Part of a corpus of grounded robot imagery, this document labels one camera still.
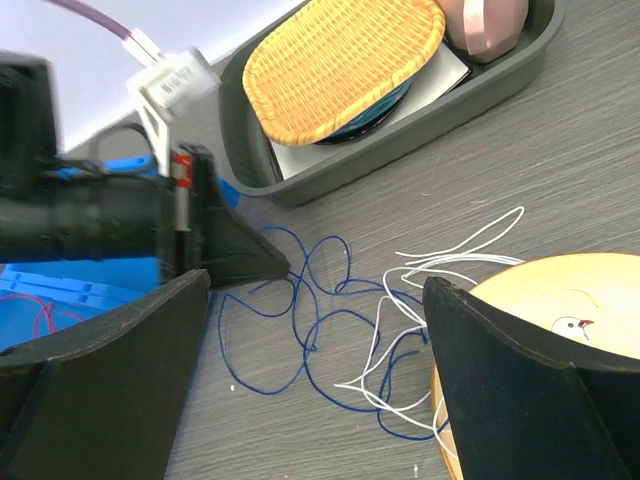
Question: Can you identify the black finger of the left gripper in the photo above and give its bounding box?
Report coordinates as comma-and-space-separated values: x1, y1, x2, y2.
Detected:
192, 145, 290, 290

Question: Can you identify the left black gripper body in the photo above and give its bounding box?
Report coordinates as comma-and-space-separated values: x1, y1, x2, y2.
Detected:
1, 153, 199, 283

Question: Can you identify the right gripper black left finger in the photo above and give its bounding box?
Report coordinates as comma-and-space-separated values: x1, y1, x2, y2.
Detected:
1, 270, 210, 479

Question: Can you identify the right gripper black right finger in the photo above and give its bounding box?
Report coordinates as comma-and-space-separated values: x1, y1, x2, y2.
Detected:
423, 277, 639, 479

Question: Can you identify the red thin wire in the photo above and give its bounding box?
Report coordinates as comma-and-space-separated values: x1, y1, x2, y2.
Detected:
0, 292, 86, 341

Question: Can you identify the blue thin wire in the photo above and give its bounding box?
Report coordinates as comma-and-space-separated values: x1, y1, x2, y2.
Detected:
217, 225, 451, 442

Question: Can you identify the blue three-compartment plastic bin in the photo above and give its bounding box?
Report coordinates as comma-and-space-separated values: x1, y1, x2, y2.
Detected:
0, 154, 246, 351

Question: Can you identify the round wooden decorated coaster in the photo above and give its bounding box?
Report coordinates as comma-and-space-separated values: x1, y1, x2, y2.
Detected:
429, 251, 640, 480

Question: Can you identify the orange woven square plate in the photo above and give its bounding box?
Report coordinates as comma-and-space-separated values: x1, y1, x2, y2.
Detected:
242, 1, 446, 146

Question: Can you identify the white square plate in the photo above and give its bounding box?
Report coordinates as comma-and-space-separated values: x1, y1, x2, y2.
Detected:
266, 43, 471, 180

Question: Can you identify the dark green plastic tray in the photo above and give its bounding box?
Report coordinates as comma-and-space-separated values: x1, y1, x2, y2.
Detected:
218, 1, 567, 207

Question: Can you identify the pink mug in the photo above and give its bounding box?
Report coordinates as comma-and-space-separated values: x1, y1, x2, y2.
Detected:
437, 0, 529, 64

